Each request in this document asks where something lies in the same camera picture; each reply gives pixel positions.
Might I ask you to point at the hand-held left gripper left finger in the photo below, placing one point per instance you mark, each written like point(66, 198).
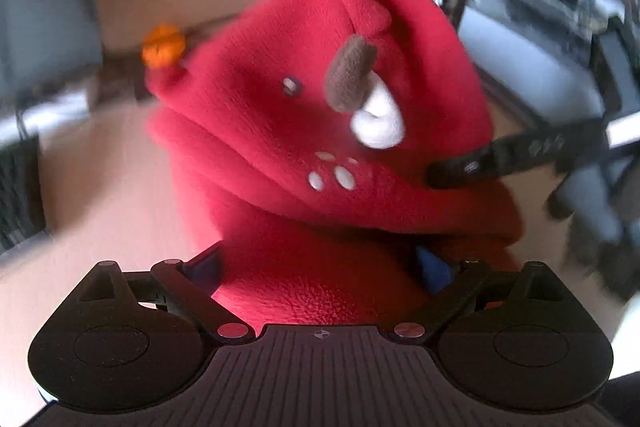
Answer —
point(205, 269)

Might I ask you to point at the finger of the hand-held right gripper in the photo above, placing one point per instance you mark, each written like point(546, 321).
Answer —
point(510, 157)

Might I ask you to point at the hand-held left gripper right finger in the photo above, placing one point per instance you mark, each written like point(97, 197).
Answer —
point(435, 269)

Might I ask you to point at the red fleece garment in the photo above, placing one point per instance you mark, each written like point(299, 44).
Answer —
point(280, 132)

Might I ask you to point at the black keyboard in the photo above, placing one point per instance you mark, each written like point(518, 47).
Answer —
point(20, 192)

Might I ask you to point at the white desk device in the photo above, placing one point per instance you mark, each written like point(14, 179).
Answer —
point(45, 114)

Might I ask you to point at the small orange ball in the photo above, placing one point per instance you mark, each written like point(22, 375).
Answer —
point(163, 46)

